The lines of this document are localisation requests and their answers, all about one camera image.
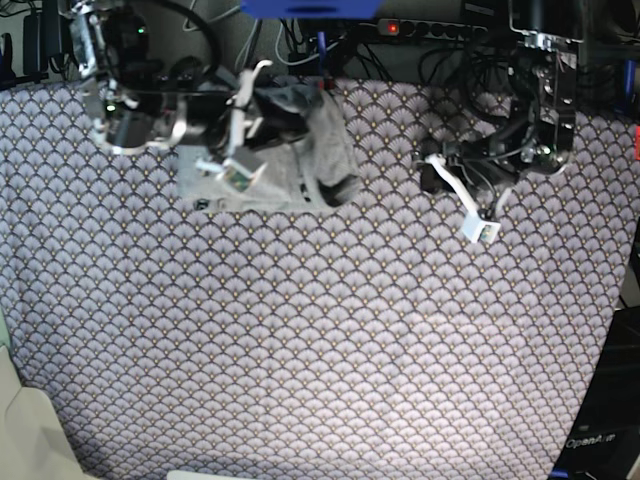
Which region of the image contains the red clamp at right edge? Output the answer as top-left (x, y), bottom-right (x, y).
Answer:
top-left (634, 125), bottom-right (640, 161)

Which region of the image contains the red-tipped table clamp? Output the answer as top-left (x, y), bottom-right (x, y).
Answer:
top-left (317, 31), bottom-right (333, 91)

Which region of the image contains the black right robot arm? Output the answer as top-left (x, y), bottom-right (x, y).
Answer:
top-left (59, 1), bottom-right (320, 158)

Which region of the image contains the light grey T-shirt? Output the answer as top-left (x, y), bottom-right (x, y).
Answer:
top-left (176, 84), bottom-right (362, 213)

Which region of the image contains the blue clamp post right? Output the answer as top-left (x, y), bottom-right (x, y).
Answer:
top-left (616, 60), bottom-right (637, 114)

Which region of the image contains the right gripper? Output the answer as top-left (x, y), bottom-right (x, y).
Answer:
top-left (169, 64), bottom-right (309, 151)

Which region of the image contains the black power strip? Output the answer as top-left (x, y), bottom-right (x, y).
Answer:
top-left (377, 18), bottom-right (488, 41)

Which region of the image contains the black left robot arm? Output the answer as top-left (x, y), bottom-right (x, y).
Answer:
top-left (438, 1), bottom-right (586, 197)

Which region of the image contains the fan-patterned table cloth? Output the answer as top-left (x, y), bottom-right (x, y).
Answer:
top-left (1, 81), bottom-right (639, 479)

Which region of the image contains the blue camera mount bracket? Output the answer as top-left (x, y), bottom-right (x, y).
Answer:
top-left (241, 0), bottom-right (381, 19)

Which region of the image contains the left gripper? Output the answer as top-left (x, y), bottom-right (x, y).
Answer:
top-left (419, 140), bottom-right (520, 203)

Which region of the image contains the black OpenArm box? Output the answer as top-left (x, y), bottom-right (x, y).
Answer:
top-left (549, 307), bottom-right (639, 479)

